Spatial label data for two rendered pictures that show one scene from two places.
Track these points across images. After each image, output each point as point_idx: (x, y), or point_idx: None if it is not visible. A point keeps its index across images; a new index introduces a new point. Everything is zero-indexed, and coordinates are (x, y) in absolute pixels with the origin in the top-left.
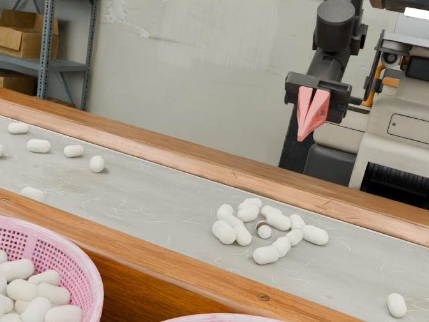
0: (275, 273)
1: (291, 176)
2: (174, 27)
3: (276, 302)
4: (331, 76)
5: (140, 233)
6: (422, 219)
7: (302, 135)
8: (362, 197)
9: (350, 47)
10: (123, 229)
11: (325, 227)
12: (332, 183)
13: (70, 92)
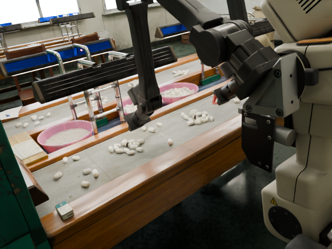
0: (178, 116)
1: (232, 126)
2: None
3: (163, 108)
4: (222, 87)
5: (198, 105)
6: (192, 143)
7: (212, 102)
8: (212, 136)
9: (234, 80)
10: (200, 104)
11: (199, 129)
12: (226, 133)
13: None
